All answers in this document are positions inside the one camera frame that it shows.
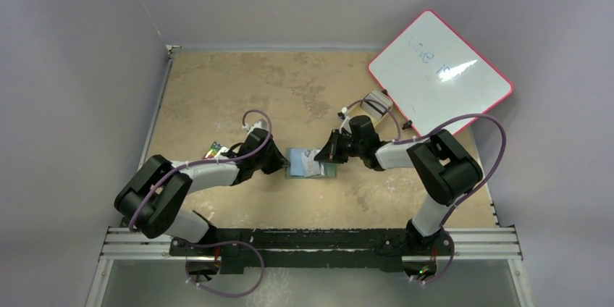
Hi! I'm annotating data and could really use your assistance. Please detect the green card holder wallet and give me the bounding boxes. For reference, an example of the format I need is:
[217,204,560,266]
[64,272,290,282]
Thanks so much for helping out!
[285,148,337,179]

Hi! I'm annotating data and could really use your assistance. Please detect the beige oval tray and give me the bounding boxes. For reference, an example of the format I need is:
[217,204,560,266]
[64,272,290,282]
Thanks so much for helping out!
[337,90,393,129]

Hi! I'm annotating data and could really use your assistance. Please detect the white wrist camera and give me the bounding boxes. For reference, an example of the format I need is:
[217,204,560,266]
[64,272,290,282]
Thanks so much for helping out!
[337,107,352,134]
[243,119,269,133]

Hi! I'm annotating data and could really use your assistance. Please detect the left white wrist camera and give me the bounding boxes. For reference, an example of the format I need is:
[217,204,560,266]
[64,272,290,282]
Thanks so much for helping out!
[243,119,269,133]

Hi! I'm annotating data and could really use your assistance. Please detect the colourful marker pack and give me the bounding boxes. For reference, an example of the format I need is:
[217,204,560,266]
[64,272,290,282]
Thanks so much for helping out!
[202,141,229,159]

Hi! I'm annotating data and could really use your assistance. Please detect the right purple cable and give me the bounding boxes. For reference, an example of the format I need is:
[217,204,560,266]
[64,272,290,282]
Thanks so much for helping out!
[341,98,508,287]

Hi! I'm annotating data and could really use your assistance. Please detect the aluminium rail frame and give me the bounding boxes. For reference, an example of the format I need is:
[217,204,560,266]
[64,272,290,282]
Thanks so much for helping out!
[87,50,533,306]

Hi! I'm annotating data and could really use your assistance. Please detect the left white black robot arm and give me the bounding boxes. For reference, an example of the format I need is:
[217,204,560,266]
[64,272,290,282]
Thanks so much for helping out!
[114,127,290,256]

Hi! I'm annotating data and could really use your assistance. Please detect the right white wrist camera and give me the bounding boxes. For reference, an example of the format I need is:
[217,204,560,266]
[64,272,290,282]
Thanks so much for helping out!
[337,107,352,134]

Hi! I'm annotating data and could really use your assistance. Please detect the pink framed whiteboard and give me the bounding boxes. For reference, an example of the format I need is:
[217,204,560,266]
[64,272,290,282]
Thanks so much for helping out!
[368,10,514,135]

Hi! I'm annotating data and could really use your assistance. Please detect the silver credit card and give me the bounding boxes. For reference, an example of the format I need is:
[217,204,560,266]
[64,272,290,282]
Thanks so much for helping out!
[289,148,326,178]

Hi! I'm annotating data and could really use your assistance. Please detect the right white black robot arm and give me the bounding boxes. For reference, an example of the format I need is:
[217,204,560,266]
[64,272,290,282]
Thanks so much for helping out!
[314,115,484,254]

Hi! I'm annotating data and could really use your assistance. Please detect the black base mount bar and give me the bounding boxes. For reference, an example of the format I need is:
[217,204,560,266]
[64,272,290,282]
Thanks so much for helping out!
[169,228,453,274]

